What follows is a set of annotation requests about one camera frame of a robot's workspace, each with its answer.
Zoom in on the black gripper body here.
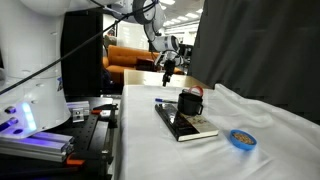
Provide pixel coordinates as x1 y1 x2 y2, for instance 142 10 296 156
162 58 176 77

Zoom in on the blue marker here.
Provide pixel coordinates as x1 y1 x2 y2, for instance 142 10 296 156
154 97 179 105

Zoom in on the black mug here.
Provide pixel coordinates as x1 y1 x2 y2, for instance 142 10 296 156
176 91 205 117

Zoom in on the brown wooden table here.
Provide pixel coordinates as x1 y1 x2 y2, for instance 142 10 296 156
123 69 211 90

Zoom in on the dark brown sofa cushion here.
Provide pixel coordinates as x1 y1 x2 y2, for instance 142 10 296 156
134 57 160 72

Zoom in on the red tape dispenser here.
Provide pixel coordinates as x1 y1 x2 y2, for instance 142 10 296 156
181 85 204 98

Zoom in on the orange sofa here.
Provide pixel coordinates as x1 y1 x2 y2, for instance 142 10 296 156
102 45 185 85

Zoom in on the black hardcover book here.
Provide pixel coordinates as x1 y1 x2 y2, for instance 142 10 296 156
154 103 220 142

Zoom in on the black clamp with orange grip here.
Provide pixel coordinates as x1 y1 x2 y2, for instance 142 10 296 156
90 103 120 130
64 151 114 168

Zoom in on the white tablecloth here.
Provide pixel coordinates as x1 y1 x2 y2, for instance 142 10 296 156
114 83 320 180

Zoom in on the black pillar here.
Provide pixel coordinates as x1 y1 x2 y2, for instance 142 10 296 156
60 10 104 98

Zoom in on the black curtain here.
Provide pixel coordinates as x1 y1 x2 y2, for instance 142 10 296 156
188 0 320 125

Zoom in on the blue bowl with grains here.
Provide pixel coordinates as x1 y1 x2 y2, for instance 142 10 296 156
229 129 258 151

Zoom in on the black perforated mounting board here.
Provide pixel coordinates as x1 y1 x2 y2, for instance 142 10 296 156
0 96 120 180

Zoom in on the white wall panel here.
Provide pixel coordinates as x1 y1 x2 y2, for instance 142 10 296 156
117 20 151 51

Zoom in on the small aluminium bracket block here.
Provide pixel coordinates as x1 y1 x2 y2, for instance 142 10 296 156
66 100 91 124

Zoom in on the aluminium extrusion rail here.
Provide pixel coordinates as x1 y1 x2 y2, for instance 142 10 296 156
0 131 75 164

